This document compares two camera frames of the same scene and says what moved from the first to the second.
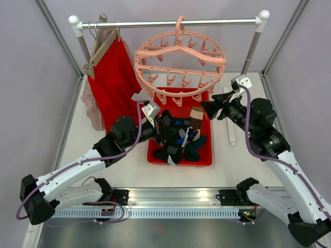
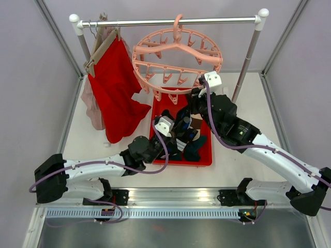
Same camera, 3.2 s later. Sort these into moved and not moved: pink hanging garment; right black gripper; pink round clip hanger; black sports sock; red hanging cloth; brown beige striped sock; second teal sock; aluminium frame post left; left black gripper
Moved: left black gripper; black sports sock; right black gripper
Not moved: pink round clip hanger; brown beige striped sock; second teal sock; aluminium frame post left; red hanging cloth; pink hanging garment
